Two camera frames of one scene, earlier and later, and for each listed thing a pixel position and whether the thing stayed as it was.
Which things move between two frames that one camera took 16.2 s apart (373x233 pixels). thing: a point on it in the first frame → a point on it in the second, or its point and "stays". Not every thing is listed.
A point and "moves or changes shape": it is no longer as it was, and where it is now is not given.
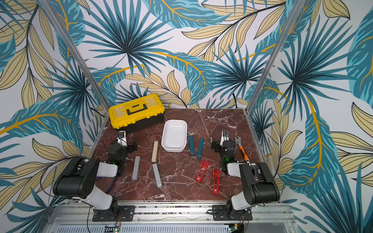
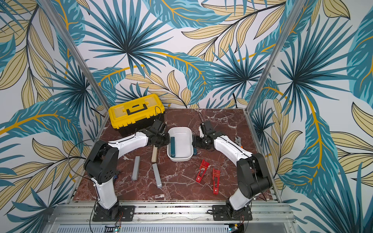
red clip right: (216, 174) stays
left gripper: (131, 149) → (167, 141)
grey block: (136, 168) stays
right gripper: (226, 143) → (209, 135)
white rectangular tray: (174, 135) moves or changes shape
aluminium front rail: (278, 213) stays
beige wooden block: (154, 155) stays
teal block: (191, 145) → (173, 147)
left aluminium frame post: (83, 63) stays
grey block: (157, 175) stays
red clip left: (204, 164) stays
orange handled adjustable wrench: (238, 140) stays
